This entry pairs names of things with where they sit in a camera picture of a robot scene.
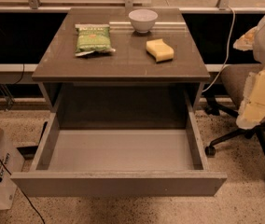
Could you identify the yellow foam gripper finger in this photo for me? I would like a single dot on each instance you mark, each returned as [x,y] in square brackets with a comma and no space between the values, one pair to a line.
[252,108]
[245,42]

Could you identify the yellow sponge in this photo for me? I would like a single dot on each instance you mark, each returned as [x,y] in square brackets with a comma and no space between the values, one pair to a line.
[159,50]

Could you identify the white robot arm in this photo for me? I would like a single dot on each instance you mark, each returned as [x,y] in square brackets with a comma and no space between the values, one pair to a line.
[259,43]

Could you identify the grey drawer cabinet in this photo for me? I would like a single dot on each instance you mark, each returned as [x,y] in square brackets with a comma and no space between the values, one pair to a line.
[126,89]

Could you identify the open grey top drawer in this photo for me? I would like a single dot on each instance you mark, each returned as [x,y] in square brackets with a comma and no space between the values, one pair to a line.
[116,143]

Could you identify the brown office chair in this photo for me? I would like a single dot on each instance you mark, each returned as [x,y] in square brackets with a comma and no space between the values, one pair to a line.
[233,78]

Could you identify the white ceramic bowl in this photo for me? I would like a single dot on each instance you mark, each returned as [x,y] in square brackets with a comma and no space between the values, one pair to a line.
[142,20]

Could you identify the green snack bag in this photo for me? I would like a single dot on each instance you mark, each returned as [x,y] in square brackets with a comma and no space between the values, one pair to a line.
[93,38]

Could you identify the white cardboard box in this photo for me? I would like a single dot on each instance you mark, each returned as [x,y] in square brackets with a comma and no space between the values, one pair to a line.
[10,161]

